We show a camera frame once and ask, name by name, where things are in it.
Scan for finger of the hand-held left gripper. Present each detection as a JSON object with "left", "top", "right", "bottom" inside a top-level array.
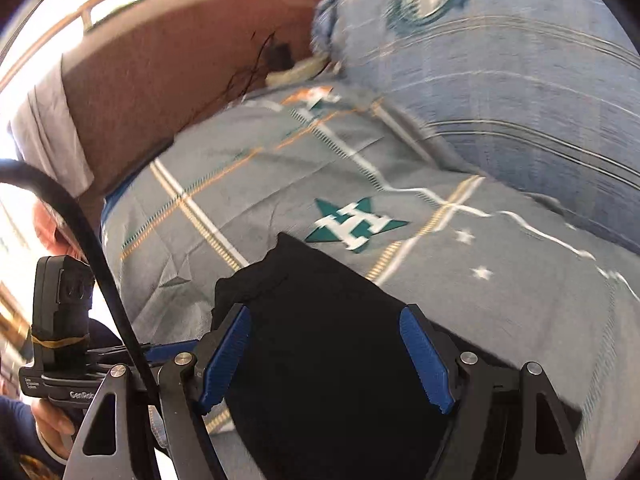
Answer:
[{"left": 142, "top": 338, "right": 202, "bottom": 367}]

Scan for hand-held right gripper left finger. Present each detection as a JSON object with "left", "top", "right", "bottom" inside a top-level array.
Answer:
[{"left": 62, "top": 302, "right": 252, "bottom": 480}]

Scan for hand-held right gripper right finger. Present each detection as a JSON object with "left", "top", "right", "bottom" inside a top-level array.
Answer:
[{"left": 399, "top": 305, "right": 587, "bottom": 480}]

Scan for black pants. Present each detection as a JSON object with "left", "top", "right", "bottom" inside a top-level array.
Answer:
[{"left": 210, "top": 231, "right": 583, "bottom": 480}]

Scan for person's left forearm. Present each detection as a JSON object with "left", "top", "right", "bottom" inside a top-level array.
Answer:
[{"left": 0, "top": 395, "right": 66, "bottom": 480}]

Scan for person's left hand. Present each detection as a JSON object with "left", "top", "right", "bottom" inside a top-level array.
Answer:
[{"left": 31, "top": 397, "right": 81, "bottom": 461}]

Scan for reddish blurred object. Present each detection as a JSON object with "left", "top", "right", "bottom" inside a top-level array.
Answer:
[{"left": 34, "top": 202, "right": 88, "bottom": 261}]

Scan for grey star print bed sheet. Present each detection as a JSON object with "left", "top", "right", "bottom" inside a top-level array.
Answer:
[{"left": 100, "top": 82, "right": 640, "bottom": 480}]

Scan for grey curtain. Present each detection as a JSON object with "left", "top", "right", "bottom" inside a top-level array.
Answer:
[{"left": 7, "top": 57, "right": 96, "bottom": 196}]

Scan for brown headboard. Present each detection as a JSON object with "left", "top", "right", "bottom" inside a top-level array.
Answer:
[{"left": 60, "top": 0, "right": 346, "bottom": 221}]

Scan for blue plaid quilt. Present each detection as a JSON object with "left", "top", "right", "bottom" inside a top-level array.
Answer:
[{"left": 312, "top": 0, "right": 640, "bottom": 256}]

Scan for black power adapter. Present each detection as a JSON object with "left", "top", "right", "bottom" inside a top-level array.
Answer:
[{"left": 267, "top": 42, "right": 296, "bottom": 71}]

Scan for thick black cable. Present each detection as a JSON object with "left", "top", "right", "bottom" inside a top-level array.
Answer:
[{"left": 0, "top": 159, "right": 161, "bottom": 401}]

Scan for beige window frame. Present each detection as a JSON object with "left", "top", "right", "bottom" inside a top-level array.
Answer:
[{"left": 0, "top": 0, "right": 161, "bottom": 91}]

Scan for thin black cable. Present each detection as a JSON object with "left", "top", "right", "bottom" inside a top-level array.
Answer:
[{"left": 220, "top": 30, "right": 281, "bottom": 111}]

